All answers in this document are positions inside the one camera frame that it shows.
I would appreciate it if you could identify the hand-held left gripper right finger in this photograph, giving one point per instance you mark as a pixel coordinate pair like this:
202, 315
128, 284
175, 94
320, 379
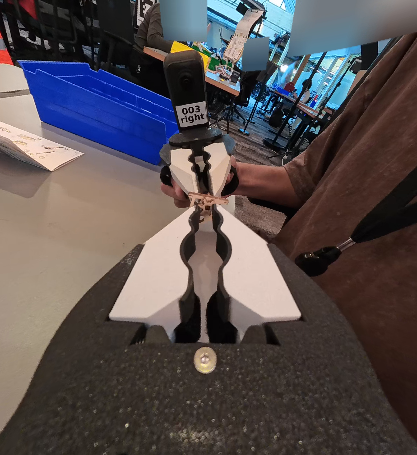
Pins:
262, 284

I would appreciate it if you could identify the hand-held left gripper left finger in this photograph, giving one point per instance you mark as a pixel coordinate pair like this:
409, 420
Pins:
151, 280

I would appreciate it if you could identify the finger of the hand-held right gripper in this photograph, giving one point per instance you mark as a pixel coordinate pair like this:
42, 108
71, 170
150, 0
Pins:
182, 170
219, 167

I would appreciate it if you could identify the wooden frame piece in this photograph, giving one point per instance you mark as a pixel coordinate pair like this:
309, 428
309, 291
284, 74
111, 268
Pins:
208, 201

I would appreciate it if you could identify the person's right forearm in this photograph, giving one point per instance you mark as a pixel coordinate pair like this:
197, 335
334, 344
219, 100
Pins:
272, 183

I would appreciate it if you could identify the person's right hand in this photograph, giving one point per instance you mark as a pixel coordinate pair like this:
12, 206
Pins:
244, 179

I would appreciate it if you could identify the wooden desk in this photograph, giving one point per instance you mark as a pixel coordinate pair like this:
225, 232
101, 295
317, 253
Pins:
226, 83

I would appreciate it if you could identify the printed paper strip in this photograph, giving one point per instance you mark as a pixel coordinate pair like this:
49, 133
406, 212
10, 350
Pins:
240, 35

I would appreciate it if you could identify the blue plastic bin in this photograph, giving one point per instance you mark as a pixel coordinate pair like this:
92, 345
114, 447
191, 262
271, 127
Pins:
98, 106

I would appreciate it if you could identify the white instruction booklet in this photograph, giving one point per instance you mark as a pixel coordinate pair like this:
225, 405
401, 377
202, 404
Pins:
27, 145

